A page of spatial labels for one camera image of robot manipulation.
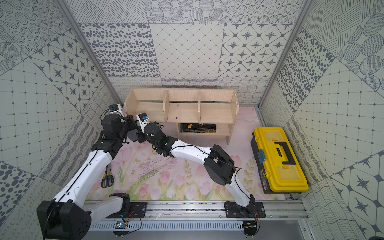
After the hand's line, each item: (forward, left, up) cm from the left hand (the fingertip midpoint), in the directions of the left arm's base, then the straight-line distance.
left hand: (128, 114), depth 77 cm
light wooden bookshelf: (+12, -47, -6) cm, 49 cm away
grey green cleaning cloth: (-11, -6, -2) cm, 13 cm away
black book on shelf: (+3, -37, -16) cm, 40 cm away
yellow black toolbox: (-23, -77, -13) cm, 81 cm away
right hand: (-4, -5, -6) cm, 9 cm away
